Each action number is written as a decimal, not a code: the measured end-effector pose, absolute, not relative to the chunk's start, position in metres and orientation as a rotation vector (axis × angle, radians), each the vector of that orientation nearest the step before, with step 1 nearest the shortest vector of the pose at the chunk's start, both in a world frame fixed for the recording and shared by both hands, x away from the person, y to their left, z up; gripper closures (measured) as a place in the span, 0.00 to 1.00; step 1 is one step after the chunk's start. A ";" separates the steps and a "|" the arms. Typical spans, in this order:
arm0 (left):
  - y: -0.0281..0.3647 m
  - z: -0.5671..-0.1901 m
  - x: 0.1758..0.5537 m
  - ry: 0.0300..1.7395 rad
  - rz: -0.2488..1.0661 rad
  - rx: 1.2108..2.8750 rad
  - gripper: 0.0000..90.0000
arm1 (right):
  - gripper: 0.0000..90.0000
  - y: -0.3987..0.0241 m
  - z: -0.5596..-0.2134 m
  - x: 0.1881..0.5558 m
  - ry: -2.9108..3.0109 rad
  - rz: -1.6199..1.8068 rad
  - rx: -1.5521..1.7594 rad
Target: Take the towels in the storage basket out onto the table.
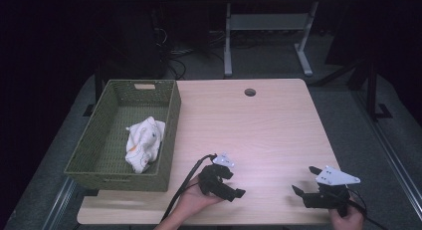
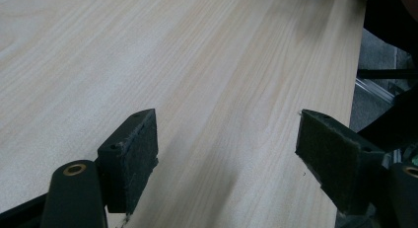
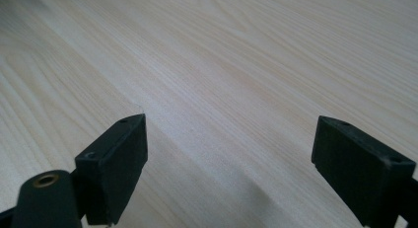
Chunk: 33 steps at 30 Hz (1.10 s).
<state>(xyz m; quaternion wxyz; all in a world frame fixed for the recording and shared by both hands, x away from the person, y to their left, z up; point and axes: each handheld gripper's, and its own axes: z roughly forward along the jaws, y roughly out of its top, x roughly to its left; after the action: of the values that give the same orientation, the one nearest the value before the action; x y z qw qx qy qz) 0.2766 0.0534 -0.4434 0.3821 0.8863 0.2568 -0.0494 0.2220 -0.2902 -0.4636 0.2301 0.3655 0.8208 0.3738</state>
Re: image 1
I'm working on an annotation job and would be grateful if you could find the metal floor rail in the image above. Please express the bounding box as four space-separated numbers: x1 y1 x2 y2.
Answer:
41 176 78 230
350 89 422 222

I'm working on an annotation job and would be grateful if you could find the tangle of floor cables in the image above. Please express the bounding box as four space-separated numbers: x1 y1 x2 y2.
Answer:
152 26 227 81

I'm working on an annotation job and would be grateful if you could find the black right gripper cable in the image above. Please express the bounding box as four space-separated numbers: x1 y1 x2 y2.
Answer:
345 187 389 230

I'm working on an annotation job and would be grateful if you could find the person's left hand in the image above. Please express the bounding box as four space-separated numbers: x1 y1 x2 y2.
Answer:
178 175 225 219

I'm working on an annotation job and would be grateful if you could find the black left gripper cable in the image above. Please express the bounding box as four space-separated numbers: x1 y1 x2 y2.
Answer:
160 153 218 223

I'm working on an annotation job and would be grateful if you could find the white printed cloth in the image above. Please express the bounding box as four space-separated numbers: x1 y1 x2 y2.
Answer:
124 115 166 174

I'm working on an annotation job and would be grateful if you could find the green woven basket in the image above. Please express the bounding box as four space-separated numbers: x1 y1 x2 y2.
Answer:
64 79 182 193

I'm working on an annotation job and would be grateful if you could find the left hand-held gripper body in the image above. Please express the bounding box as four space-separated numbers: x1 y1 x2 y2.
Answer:
197 152 236 198

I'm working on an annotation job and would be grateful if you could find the grey metal desk frame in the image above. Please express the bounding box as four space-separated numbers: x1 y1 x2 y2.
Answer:
223 0 320 79

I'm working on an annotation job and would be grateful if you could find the person's right hand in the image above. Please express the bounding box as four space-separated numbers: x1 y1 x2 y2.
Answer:
327 197 365 230

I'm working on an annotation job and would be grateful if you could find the black metal stand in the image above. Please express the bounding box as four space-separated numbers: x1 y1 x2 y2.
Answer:
312 56 394 122
82 66 105 118

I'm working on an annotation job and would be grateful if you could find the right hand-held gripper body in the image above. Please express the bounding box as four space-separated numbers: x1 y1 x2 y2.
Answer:
303 165 361 218

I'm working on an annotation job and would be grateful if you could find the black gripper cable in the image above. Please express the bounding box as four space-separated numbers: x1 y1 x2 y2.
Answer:
160 153 218 223
345 187 389 230

